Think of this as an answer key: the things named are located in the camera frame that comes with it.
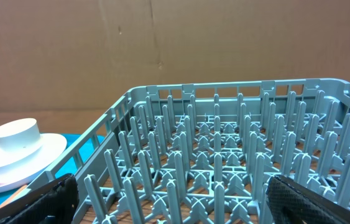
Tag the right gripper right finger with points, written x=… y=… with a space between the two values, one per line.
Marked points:
x=290 y=202

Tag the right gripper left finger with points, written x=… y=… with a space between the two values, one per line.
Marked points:
x=54 y=202

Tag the large white plate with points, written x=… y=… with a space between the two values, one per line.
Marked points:
x=55 y=144

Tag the white bowl under cup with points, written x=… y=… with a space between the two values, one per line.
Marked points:
x=22 y=162

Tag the white cup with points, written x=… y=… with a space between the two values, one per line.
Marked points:
x=20 y=136

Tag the grey plastic dish rack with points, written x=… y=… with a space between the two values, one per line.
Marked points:
x=205 y=152

